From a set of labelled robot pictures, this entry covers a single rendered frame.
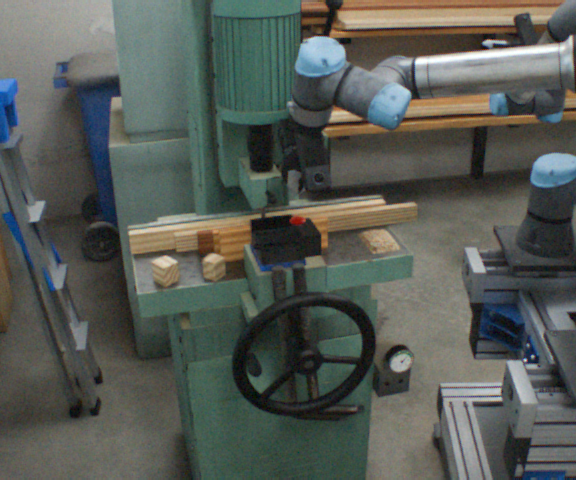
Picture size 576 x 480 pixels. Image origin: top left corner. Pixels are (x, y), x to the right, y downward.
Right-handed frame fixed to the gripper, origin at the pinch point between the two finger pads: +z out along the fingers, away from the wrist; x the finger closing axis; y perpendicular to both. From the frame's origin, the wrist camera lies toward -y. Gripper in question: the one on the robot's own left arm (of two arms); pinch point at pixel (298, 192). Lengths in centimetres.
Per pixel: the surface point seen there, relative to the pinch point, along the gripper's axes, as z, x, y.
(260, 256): 5.2, 9.6, -10.0
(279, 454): 61, 6, -34
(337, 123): 149, -79, 146
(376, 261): 17.0, -17.4, -8.7
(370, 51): 145, -113, 194
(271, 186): 9.5, 2.3, 9.3
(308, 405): 25.6, 3.7, -34.3
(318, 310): 15.4, -1.2, -18.5
